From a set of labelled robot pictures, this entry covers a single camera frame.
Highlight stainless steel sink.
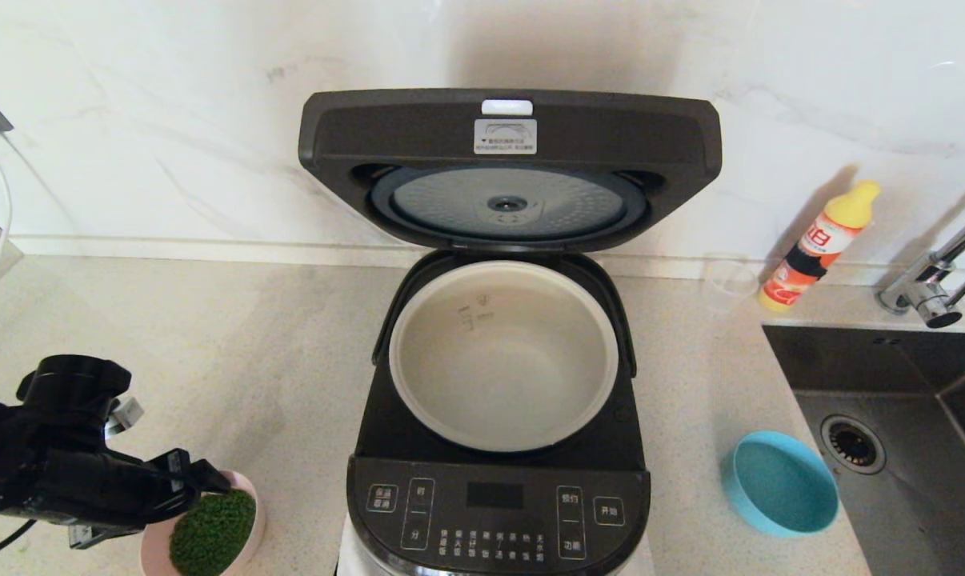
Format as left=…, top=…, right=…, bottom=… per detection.
left=763, top=324, right=965, bottom=576

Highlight green pellets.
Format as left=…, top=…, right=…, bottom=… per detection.
left=169, top=490, right=257, bottom=576

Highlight round sink drain strainer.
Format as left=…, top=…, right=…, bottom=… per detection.
left=820, top=414, right=887, bottom=476

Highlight light blue bowl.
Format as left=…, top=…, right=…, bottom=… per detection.
left=720, top=430, right=840, bottom=537

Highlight black rice cooker body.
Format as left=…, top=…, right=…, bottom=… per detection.
left=346, top=248, right=651, bottom=576

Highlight orange bottle with yellow cap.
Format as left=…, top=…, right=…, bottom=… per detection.
left=758, top=180, right=882, bottom=313

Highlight clear plastic cup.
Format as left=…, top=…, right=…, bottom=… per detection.
left=703, top=254, right=761, bottom=314

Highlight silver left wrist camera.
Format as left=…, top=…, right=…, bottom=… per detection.
left=105, top=396, right=144, bottom=439

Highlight black smooth arm cable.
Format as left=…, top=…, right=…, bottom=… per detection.
left=0, top=518, right=37, bottom=566

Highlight chrome faucet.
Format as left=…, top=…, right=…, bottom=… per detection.
left=876, top=200, right=965, bottom=330

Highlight beige inner pot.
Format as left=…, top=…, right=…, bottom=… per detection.
left=388, top=260, right=619, bottom=454

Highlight pink bowl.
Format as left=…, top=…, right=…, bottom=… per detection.
left=140, top=470, right=266, bottom=576

